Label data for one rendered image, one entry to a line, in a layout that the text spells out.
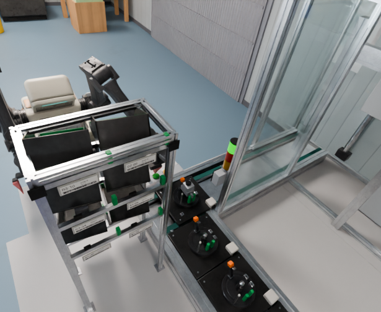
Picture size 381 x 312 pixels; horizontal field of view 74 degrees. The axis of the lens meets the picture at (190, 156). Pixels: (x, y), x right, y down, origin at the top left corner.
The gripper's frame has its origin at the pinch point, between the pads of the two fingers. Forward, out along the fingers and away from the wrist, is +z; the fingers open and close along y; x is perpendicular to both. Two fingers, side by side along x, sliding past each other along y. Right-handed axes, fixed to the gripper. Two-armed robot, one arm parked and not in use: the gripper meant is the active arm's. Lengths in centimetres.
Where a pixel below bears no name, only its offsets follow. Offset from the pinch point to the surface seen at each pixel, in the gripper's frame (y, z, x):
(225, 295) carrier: -9, -1, -71
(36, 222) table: -62, 15, 9
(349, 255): 67, 9, -93
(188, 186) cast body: 5.0, -9.8, -23.9
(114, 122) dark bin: -36, -69, -34
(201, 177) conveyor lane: 23.9, 3.8, -13.9
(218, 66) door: 247, 66, 207
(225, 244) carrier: 7, 1, -55
